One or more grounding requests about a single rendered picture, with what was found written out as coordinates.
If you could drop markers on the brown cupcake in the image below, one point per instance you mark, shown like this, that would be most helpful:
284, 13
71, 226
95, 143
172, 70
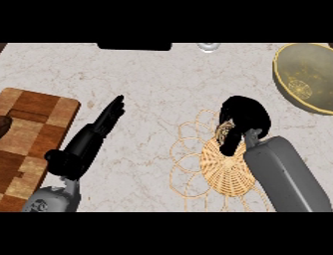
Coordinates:
225, 129

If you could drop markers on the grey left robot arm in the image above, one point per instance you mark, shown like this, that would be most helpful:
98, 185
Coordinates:
52, 199

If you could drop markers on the black appliance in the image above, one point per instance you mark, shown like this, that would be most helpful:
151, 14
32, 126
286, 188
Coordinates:
135, 46

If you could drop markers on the woven wicker placemat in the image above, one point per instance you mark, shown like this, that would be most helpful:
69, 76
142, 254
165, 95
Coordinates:
225, 166

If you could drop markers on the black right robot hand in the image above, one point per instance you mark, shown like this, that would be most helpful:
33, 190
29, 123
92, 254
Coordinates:
246, 114

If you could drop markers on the yellow bowl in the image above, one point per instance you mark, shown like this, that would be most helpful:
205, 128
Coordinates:
317, 78

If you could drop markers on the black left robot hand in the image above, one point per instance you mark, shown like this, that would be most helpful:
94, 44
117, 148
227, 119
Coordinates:
83, 142

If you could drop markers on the clear glass object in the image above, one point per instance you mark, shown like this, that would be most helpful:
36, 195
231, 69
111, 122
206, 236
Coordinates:
208, 46

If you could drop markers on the checkered wooden cutting board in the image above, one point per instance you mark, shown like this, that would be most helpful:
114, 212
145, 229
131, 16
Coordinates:
20, 146

